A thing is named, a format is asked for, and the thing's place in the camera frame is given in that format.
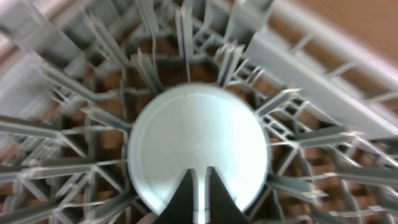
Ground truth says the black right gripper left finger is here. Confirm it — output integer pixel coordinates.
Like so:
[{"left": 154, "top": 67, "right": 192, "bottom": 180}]
[{"left": 154, "top": 169, "right": 196, "bottom": 224}]

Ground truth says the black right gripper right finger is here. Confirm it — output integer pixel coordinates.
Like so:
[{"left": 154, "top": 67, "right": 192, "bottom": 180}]
[{"left": 206, "top": 166, "right": 249, "bottom": 224}]

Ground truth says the grey dishwasher rack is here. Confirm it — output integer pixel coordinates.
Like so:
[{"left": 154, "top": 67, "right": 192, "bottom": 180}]
[{"left": 1, "top": 1, "right": 397, "bottom": 223}]

